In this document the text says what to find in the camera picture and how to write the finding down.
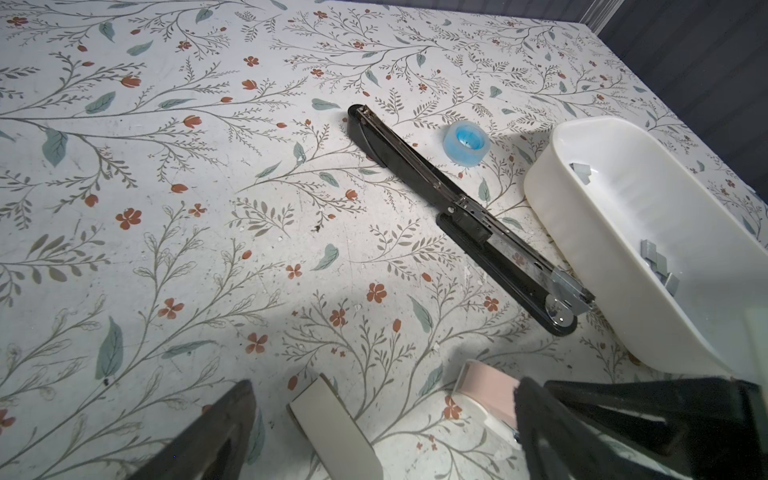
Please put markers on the black stapler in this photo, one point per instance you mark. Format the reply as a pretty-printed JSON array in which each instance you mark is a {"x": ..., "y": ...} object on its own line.
[{"x": 553, "y": 297}]

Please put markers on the pink staple box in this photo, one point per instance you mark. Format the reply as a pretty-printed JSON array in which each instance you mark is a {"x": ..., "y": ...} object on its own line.
[{"x": 491, "y": 393}]

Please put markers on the blue tape roll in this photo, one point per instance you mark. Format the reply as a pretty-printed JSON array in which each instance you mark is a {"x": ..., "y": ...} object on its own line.
[{"x": 466, "y": 144}]

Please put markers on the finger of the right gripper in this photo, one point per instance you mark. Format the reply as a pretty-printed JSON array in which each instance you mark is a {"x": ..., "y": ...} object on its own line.
[{"x": 703, "y": 428}]

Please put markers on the beige staple box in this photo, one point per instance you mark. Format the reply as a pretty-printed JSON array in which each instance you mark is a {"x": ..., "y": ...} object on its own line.
[{"x": 342, "y": 448}]

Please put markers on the white plastic tray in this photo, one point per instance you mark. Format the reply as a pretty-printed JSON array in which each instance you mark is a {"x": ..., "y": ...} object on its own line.
[{"x": 679, "y": 279}]

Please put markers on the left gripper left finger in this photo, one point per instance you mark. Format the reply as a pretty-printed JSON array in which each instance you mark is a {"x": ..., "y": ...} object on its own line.
[{"x": 214, "y": 446}]

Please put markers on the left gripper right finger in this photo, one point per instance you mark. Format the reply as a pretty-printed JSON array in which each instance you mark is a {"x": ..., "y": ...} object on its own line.
[{"x": 559, "y": 446}]

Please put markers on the floral table mat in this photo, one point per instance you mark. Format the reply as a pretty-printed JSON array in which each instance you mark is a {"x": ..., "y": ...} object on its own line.
[{"x": 182, "y": 209}]

